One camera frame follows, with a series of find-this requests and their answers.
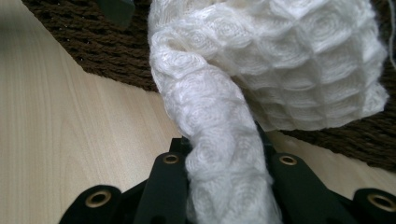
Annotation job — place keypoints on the brown wicker basket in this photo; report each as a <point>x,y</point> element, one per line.
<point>102,49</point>

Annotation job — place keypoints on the white knitted cloth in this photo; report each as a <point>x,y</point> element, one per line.
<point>249,77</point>

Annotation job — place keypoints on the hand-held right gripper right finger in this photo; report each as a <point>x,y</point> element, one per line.
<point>303,193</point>

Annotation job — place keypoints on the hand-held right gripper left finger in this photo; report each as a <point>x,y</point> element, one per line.
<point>163,189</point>

